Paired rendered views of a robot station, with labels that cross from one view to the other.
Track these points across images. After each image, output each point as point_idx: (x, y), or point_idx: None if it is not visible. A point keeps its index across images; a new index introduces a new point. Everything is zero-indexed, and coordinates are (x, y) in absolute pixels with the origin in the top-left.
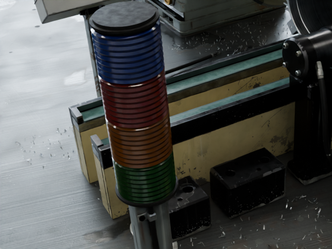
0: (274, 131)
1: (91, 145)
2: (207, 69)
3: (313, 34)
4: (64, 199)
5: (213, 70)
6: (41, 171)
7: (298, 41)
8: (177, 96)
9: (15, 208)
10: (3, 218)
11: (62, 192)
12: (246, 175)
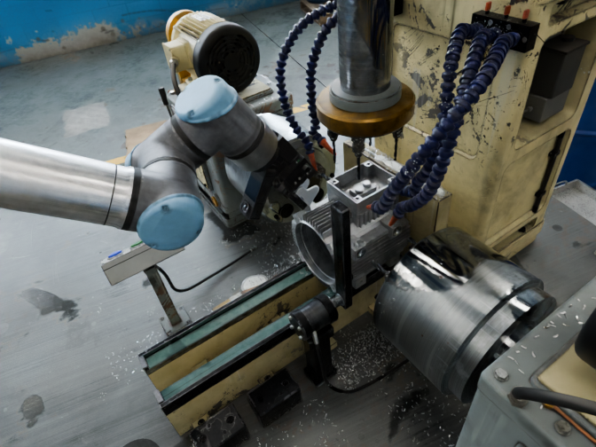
0: (293, 347)
1: (159, 379)
2: (241, 301)
3: (309, 309)
4: (144, 417)
5: (246, 300)
6: (126, 387)
7: (297, 319)
8: (220, 330)
9: (107, 430)
10: (98, 442)
11: (142, 410)
12: (272, 400)
